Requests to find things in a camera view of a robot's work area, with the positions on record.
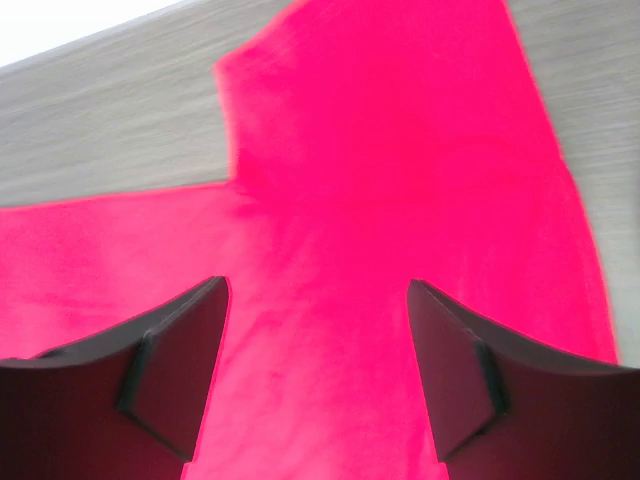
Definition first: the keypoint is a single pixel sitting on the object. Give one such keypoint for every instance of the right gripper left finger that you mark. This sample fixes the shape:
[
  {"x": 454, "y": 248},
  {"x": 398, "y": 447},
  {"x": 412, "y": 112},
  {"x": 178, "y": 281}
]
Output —
[{"x": 125, "y": 403}]

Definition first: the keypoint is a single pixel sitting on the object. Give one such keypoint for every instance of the pink red t shirt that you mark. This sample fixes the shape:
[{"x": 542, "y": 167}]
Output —
[{"x": 371, "y": 143}]

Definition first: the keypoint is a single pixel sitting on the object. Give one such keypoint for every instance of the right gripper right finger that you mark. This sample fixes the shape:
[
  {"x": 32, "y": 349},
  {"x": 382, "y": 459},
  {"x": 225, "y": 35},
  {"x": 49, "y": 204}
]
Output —
[{"x": 504, "y": 406}]

